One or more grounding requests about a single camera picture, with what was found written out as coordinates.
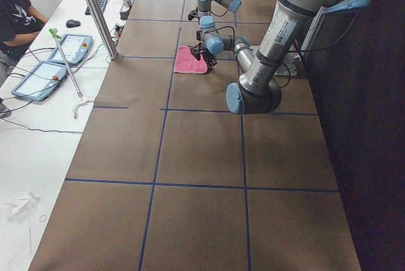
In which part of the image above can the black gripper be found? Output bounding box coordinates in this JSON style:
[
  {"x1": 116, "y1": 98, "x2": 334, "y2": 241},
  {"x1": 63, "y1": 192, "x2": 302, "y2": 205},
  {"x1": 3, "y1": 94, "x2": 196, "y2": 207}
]
[
  {"x1": 187, "y1": 8, "x2": 201, "y2": 20},
  {"x1": 189, "y1": 42, "x2": 217, "y2": 71}
]

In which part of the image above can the pink towel with white edge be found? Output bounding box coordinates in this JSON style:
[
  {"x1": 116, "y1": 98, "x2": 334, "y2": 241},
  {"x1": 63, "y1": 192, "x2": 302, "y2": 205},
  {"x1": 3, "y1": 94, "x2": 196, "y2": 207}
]
[{"x1": 174, "y1": 46, "x2": 208, "y2": 74}]

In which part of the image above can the small metal cup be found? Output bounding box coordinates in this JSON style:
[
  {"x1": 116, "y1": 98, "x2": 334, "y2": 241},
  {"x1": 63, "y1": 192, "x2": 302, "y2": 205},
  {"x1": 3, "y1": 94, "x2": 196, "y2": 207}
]
[{"x1": 123, "y1": 0, "x2": 132, "y2": 8}]

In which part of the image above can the black computer mouse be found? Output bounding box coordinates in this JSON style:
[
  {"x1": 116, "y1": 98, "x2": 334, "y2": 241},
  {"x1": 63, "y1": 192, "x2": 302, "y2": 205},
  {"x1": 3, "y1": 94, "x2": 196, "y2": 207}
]
[{"x1": 66, "y1": 20, "x2": 81, "y2": 28}]

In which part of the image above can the far teach pendant tablet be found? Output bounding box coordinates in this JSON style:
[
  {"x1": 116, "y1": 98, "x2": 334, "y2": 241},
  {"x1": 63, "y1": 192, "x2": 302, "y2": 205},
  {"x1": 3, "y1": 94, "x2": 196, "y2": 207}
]
[{"x1": 58, "y1": 34, "x2": 93, "y2": 66}]

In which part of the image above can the teach pendant tablet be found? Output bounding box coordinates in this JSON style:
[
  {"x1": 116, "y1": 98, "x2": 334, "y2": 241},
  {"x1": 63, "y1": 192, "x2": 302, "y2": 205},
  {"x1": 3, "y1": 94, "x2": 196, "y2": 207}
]
[
  {"x1": 58, "y1": 34, "x2": 93, "y2": 66},
  {"x1": 11, "y1": 61, "x2": 68, "y2": 102}
]

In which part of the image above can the metal grabber stick green tip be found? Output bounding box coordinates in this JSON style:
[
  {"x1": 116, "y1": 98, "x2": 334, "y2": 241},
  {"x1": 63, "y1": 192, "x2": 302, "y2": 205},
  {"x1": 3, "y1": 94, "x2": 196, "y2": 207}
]
[{"x1": 49, "y1": 28, "x2": 94, "y2": 119}]

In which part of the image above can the near teach pendant tablet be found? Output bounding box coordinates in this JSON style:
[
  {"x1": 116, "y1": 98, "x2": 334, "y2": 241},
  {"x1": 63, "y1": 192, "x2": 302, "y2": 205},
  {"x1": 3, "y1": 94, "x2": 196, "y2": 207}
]
[{"x1": 11, "y1": 61, "x2": 68, "y2": 102}]

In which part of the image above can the seated person in black shirt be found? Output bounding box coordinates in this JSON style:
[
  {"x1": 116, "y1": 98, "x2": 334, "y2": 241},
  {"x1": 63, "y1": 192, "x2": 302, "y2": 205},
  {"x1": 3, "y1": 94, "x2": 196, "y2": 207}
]
[{"x1": 0, "y1": 0, "x2": 50, "y2": 63}]

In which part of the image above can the rubber band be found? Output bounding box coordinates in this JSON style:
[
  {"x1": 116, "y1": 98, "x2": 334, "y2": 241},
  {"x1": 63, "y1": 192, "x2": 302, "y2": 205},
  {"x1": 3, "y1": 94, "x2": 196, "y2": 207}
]
[{"x1": 39, "y1": 215, "x2": 47, "y2": 222}]

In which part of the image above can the crumpled white tissue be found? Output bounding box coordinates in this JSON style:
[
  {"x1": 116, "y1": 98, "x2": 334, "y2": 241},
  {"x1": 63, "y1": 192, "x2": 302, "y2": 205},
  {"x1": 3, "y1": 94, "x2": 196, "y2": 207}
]
[{"x1": 3, "y1": 192, "x2": 41, "y2": 216}]

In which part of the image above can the aluminium frame post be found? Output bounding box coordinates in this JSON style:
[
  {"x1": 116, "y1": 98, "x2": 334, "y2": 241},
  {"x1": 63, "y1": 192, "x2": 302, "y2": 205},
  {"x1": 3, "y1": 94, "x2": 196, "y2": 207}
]
[{"x1": 86, "y1": 0, "x2": 118, "y2": 60}]

